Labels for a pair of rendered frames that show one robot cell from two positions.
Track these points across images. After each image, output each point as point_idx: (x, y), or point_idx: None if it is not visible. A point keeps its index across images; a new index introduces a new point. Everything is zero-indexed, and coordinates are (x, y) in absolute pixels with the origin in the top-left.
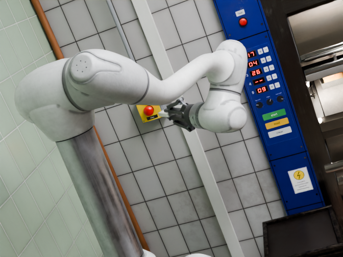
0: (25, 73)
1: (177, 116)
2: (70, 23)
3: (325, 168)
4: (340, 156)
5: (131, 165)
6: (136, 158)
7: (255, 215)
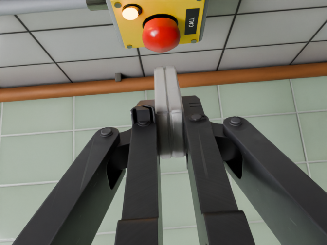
0: (1, 240)
1: (192, 185)
2: None
3: None
4: None
5: (294, 40)
6: (286, 31)
7: None
